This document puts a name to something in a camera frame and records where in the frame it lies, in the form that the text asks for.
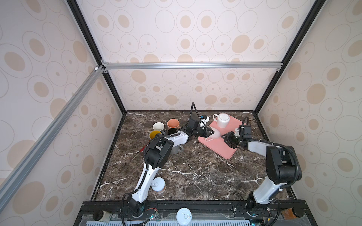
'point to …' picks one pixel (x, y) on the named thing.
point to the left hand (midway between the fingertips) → (217, 130)
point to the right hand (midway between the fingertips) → (223, 136)
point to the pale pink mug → (216, 134)
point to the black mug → (172, 131)
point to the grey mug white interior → (158, 125)
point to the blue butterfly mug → (152, 133)
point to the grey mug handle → (177, 149)
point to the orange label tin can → (158, 184)
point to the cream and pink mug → (173, 123)
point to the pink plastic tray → (219, 145)
